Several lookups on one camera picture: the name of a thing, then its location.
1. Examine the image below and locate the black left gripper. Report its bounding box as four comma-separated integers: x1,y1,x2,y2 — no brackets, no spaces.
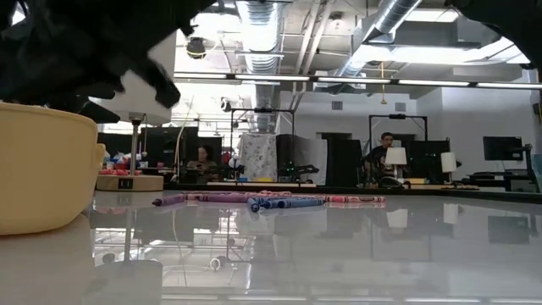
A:
0,46,182,125

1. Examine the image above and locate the yellow plastic basket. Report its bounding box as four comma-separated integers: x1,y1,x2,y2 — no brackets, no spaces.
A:
0,101,106,236

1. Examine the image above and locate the black overhead camera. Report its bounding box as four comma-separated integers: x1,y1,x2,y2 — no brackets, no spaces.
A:
185,36,207,60

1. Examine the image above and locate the black computer monitor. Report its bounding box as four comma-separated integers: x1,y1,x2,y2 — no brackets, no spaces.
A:
482,136,524,162

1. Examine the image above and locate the black table frame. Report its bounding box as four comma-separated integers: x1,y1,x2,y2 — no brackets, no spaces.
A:
163,181,542,200

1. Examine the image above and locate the white table lamp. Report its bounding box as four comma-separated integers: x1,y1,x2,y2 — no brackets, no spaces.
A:
384,147,408,179
440,152,458,174

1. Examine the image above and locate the metal lamp pole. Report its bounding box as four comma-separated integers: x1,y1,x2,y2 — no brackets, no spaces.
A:
129,113,141,177

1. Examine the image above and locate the purple crayon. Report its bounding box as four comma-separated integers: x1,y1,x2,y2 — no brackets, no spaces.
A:
196,192,251,204
152,193,186,208

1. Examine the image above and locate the silver ceiling duct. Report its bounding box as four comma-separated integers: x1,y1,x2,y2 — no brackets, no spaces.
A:
236,0,285,132
338,0,424,77

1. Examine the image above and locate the LED light bar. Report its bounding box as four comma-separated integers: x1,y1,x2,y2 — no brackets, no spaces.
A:
173,72,542,91

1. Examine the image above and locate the white lamp shade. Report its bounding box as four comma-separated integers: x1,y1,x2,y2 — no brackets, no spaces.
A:
87,31,177,125

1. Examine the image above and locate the wooden lamp base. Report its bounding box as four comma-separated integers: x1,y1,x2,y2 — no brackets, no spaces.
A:
96,174,164,192

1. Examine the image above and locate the person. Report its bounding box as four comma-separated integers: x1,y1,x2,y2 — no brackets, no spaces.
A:
185,143,219,184
363,131,398,186

